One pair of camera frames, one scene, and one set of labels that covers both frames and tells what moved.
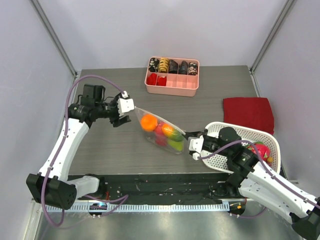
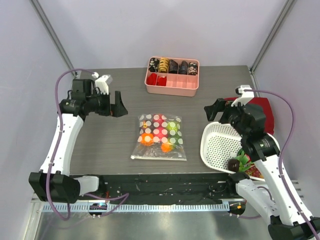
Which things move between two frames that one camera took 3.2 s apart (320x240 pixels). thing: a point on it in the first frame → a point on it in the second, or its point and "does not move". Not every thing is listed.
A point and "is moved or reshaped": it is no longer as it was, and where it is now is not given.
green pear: (178, 146) → (174, 132)
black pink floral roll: (192, 68) does not move
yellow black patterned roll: (163, 65) does not move
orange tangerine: (148, 122) → (147, 139)
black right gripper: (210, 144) → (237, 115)
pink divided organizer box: (172, 76) does not move
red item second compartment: (161, 81) does not move
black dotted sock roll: (183, 68) does not move
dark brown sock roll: (173, 67) does not move
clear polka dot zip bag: (163, 135) is moved or reshaped
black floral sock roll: (153, 64) does not move
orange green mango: (172, 132) → (167, 147)
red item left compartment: (151, 79) does not move
